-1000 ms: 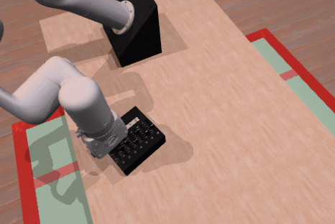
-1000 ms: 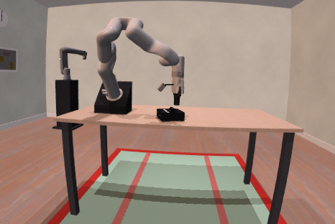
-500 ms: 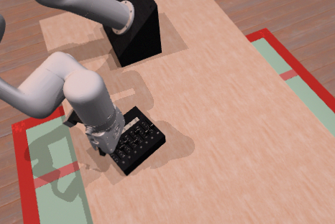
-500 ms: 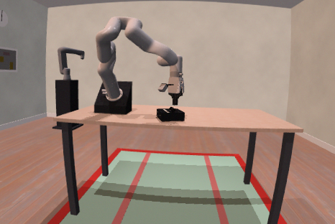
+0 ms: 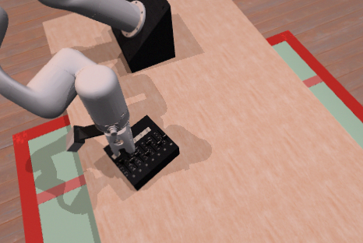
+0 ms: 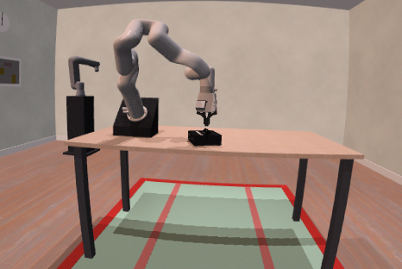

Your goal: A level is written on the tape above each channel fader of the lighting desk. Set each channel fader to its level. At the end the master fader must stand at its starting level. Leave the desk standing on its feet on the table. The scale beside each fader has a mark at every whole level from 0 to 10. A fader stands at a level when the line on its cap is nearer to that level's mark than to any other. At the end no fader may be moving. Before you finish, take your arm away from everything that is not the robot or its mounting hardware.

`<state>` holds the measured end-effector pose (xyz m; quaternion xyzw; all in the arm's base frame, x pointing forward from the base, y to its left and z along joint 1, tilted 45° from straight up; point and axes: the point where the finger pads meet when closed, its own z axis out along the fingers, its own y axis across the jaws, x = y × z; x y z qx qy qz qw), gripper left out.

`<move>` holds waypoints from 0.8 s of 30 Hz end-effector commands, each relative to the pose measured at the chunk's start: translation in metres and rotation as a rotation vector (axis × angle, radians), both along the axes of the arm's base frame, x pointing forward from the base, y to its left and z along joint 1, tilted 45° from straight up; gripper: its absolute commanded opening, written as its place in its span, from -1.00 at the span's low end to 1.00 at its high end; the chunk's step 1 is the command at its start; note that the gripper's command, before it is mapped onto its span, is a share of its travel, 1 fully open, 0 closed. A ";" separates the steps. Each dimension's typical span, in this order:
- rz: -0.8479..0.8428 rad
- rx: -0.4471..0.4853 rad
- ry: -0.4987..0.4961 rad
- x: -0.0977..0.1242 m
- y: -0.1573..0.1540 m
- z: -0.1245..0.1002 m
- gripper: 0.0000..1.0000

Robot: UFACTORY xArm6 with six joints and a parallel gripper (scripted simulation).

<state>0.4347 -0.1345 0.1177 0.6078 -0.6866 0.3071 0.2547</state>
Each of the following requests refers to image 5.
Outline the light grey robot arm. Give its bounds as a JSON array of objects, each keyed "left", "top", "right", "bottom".
[{"left": 0, "top": 0, "right": 146, "bottom": 152}]

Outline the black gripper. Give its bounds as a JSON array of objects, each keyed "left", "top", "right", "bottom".
[{"left": 104, "top": 119, "right": 136, "bottom": 160}]

